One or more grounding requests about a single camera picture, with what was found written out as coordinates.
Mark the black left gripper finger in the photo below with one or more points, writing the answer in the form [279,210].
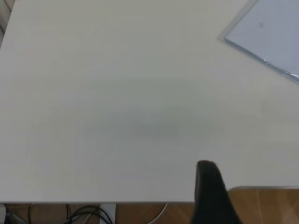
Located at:
[210,198]

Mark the transparent zip bag red zipper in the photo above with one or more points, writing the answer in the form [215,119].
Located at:
[268,30]

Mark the white table leg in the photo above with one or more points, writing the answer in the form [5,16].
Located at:
[108,213]

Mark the white paper stack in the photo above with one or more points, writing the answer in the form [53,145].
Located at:
[273,25]

